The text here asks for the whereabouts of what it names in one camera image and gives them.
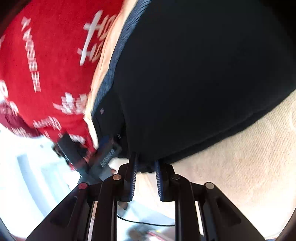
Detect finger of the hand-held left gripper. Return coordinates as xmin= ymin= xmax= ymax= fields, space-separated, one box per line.
xmin=89 ymin=136 xmax=122 ymax=180
xmin=53 ymin=133 xmax=91 ymax=175

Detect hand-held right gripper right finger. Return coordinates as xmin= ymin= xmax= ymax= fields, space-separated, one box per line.
xmin=154 ymin=160 xmax=266 ymax=241

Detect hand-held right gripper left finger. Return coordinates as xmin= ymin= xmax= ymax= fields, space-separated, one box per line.
xmin=25 ymin=152 xmax=139 ymax=241

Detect black pants with patterned waistband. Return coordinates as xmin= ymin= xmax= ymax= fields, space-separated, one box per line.
xmin=91 ymin=0 xmax=296 ymax=173

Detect person's legs in jeans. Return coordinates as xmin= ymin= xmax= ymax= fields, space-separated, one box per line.
xmin=116 ymin=214 xmax=175 ymax=227

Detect peach embossed towel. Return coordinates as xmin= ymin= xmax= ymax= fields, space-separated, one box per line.
xmin=83 ymin=0 xmax=296 ymax=240

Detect red printed blanket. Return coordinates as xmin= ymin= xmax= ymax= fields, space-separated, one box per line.
xmin=0 ymin=0 xmax=126 ymax=168

